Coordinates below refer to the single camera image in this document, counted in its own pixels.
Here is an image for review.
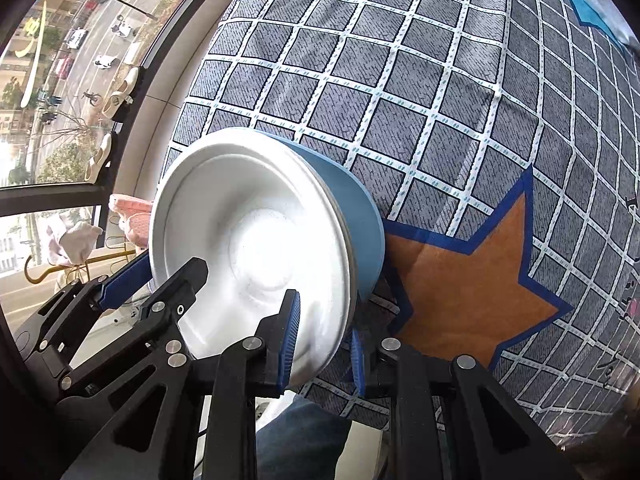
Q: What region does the white paper bowl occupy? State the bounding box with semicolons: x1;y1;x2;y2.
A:
149;127;357;387

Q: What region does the grey checked star tablecloth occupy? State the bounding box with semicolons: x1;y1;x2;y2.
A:
164;0;639;446

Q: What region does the person leg in jeans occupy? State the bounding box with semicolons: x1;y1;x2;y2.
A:
256;394;352;480

